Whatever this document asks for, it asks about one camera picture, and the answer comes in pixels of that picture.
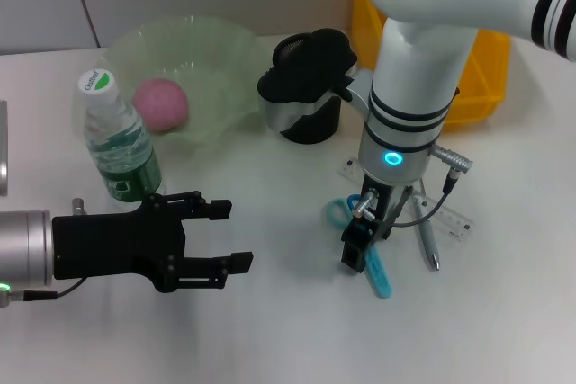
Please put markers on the blue scissors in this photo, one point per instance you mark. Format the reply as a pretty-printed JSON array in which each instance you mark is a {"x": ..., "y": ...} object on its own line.
[{"x": 380, "y": 280}]

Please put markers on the pink peach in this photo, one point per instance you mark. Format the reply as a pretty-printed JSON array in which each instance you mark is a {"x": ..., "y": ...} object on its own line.
[{"x": 162, "y": 105}]

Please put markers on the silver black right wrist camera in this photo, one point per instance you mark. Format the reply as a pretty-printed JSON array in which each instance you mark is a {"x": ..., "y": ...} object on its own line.
[{"x": 310, "y": 69}]

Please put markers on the grey ballpoint pen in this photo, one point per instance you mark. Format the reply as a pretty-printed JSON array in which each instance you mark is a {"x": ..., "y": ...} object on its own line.
[{"x": 429, "y": 244}]

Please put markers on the translucent green fruit plate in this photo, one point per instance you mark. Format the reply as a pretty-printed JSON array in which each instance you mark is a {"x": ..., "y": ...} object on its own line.
[{"x": 202, "y": 56}]

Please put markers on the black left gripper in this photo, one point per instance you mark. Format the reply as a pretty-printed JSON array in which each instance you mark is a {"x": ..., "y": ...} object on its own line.
[{"x": 117, "y": 240}]

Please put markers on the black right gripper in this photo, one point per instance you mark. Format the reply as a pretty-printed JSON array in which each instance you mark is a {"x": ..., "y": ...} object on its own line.
[{"x": 387, "y": 197}]

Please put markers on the black mesh pen holder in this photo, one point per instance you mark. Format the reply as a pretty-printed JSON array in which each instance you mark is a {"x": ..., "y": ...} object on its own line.
[{"x": 315, "y": 130}]

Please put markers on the clear green-label water bottle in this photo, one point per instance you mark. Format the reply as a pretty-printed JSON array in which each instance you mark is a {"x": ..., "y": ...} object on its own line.
[{"x": 121, "y": 159}]

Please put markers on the yellow plastic bin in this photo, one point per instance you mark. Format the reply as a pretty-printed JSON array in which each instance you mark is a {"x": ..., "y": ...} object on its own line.
[{"x": 481, "y": 87}]

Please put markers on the clear plastic ruler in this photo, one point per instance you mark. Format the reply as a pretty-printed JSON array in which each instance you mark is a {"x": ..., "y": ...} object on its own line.
[{"x": 450, "y": 217}]

